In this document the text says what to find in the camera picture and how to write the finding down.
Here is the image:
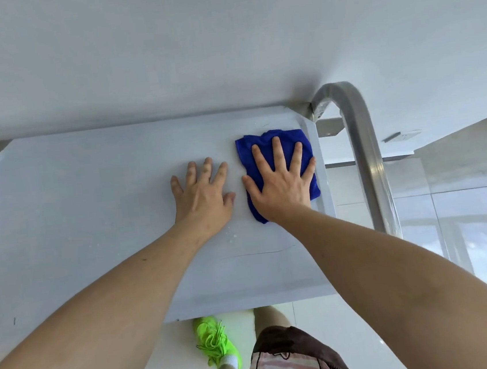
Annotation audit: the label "grey metal bracket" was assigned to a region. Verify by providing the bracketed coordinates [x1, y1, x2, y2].
[316, 116, 346, 138]

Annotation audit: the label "person's right forearm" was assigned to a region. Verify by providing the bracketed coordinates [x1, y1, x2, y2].
[272, 185, 487, 369]

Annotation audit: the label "person's left forearm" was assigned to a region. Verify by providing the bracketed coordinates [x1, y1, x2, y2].
[0, 218, 229, 369]

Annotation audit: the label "person's left hand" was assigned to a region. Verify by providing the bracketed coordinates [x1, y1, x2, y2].
[168, 155, 240, 242]

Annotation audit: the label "person's right hand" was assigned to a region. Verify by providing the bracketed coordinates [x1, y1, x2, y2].
[238, 132, 322, 227]

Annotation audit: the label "grey metal handrail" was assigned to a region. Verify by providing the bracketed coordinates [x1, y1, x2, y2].
[308, 77, 403, 247]

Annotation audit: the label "blue microfibre cloth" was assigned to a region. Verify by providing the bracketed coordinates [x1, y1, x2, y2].
[234, 125, 324, 226]

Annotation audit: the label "white wall socket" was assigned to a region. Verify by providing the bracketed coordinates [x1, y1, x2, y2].
[382, 129, 423, 144]

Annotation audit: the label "printed dark shorts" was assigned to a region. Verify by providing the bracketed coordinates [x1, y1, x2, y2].
[179, 318, 357, 369]

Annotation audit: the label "person's leg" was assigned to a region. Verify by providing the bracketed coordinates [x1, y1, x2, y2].
[252, 304, 292, 333]

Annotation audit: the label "white sock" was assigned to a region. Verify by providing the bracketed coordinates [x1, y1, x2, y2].
[218, 353, 241, 369]

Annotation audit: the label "neon green sneaker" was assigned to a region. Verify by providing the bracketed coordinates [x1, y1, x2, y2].
[192, 313, 243, 369]

